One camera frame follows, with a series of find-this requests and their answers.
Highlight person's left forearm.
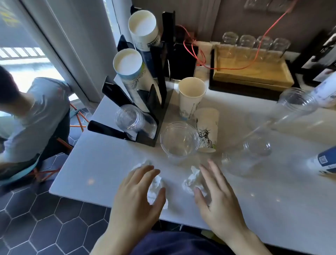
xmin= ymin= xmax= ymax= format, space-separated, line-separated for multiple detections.
xmin=90 ymin=228 xmax=150 ymax=255

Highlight crumpled white tissue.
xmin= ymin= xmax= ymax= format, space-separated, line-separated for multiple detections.
xmin=182 ymin=165 xmax=212 ymax=206
xmin=131 ymin=160 xmax=169 ymax=211

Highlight short stack of clear cups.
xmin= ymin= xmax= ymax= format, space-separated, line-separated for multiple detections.
xmin=114 ymin=104 xmax=158 ymax=139

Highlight blue label paper cup stack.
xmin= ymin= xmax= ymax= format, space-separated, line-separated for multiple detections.
xmin=310 ymin=78 xmax=336 ymax=109
xmin=307 ymin=146 xmax=336 ymax=177

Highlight person's right forearm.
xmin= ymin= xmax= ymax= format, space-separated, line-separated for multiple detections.
xmin=224 ymin=228 xmax=272 ymax=255

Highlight orange cable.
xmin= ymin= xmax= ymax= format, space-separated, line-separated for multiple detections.
xmin=176 ymin=0 xmax=298 ymax=71

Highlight orange leg chair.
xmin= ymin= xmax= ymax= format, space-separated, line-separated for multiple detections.
xmin=25 ymin=103 xmax=90 ymax=183

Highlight stack of white paper cups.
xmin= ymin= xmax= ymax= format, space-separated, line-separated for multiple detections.
xmin=128 ymin=10 xmax=162 ymax=53
xmin=113 ymin=48 xmax=159 ymax=111

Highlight black tray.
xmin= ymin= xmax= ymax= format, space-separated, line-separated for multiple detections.
xmin=209 ymin=48 xmax=301 ymax=102

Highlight black cup holder rack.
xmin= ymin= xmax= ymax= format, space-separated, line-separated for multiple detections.
xmin=87 ymin=11 xmax=177 ymax=147

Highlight clear drinking glass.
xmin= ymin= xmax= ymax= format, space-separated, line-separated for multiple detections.
xmin=255 ymin=36 xmax=274 ymax=61
xmin=271 ymin=38 xmax=291 ymax=63
xmin=221 ymin=32 xmax=239 ymax=59
xmin=238 ymin=35 xmax=257 ymax=60

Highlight long stack of clear cups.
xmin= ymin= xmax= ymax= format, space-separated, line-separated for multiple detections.
xmin=221 ymin=87 xmax=320 ymax=177

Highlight clear plastic cup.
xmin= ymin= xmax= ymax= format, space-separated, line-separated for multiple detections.
xmin=160 ymin=121 xmax=200 ymax=165

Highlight plain white paper cup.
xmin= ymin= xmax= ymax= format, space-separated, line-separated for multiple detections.
xmin=178 ymin=77 xmax=207 ymax=120

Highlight wooden tray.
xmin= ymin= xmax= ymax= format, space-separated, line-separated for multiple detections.
xmin=212 ymin=44 xmax=295 ymax=89

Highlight person's right hand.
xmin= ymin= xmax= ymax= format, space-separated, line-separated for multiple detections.
xmin=193 ymin=159 xmax=250 ymax=243

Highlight statue print paper cup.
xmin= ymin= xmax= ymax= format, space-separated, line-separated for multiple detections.
xmin=193 ymin=107 xmax=220 ymax=153

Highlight dark blue trousers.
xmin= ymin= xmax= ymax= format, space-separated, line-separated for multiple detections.
xmin=130 ymin=231 xmax=229 ymax=255

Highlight black box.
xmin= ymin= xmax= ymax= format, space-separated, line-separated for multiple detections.
xmin=167 ymin=42 xmax=199 ymax=81

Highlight person's left hand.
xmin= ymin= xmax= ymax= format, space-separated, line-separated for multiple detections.
xmin=107 ymin=165 xmax=167 ymax=238

